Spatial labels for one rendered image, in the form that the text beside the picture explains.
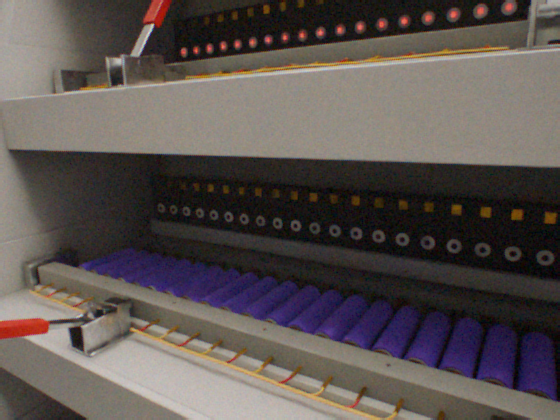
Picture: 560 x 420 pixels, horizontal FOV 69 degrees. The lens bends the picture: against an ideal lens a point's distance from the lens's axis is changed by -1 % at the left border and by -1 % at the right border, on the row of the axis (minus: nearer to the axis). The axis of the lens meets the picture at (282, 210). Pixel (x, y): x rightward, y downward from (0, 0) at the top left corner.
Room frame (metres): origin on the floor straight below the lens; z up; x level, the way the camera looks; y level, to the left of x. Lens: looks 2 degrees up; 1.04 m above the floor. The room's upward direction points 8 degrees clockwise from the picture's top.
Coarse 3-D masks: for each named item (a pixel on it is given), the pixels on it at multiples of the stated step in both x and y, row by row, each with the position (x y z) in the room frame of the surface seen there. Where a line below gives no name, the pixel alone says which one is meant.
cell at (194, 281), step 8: (200, 272) 0.38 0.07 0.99; (208, 272) 0.38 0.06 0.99; (216, 272) 0.39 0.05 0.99; (184, 280) 0.36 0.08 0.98; (192, 280) 0.37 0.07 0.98; (200, 280) 0.37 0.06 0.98; (208, 280) 0.38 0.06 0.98; (168, 288) 0.35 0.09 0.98; (176, 288) 0.35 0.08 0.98; (184, 288) 0.35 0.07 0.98; (192, 288) 0.36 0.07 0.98
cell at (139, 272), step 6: (168, 258) 0.42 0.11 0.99; (174, 258) 0.43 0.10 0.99; (150, 264) 0.41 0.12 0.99; (156, 264) 0.41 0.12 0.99; (162, 264) 0.41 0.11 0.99; (168, 264) 0.42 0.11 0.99; (138, 270) 0.39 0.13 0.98; (144, 270) 0.39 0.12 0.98; (150, 270) 0.40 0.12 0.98; (120, 276) 0.38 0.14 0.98; (126, 276) 0.38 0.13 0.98; (132, 276) 0.38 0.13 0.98; (138, 276) 0.39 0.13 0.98
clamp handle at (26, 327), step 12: (96, 312) 0.30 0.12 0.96; (0, 324) 0.24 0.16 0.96; (12, 324) 0.25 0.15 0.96; (24, 324) 0.25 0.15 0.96; (36, 324) 0.26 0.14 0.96; (48, 324) 0.27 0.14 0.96; (60, 324) 0.27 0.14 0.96; (72, 324) 0.28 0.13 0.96; (0, 336) 0.24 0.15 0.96; (12, 336) 0.25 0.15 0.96; (24, 336) 0.25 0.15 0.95
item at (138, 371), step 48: (48, 240) 0.42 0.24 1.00; (96, 240) 0.47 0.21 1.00; (240, 240) 0.43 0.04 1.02; (288, 240) 0.40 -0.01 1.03; (0, 288) 0.39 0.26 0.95; (480, 288) 0.31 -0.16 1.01; (528, 288) 0.30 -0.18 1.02; (48, 336) 0.32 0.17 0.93; (144, 336) 0.31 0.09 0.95; (48, 384) 0.31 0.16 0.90; (96, 384) 0.27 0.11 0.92; (144, 384) 0.26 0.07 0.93; (192, 384) 0.26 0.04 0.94; (240, 384) 0.25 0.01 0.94
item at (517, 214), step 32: (160, 192) 0.49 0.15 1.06; (192, 192) 0.46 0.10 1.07; (224, 192) 0.43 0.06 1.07; (256, 192) 0.41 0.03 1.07; (288, 192) 0.39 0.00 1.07; (320, 192) 0.37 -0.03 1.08; (352, 192) 0.36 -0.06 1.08; (384, 192) 0.35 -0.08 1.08; (224, 224) 0.44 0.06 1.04; (256, 224) 0.42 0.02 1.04; (288, 224) 0.40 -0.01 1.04; (320, 224) 0.38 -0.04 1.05; (352, 224) 0.36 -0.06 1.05; (384, 224) 0.35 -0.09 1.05; (416, 224) 0.33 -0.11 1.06; (448, 224) 0.32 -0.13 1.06; (480, 224) 0.31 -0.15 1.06; (512, 224) 0.30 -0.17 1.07; (544, 224) 0.28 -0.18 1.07; (416, 256) 0.34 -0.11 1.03; (448, 256) 0.33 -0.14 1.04
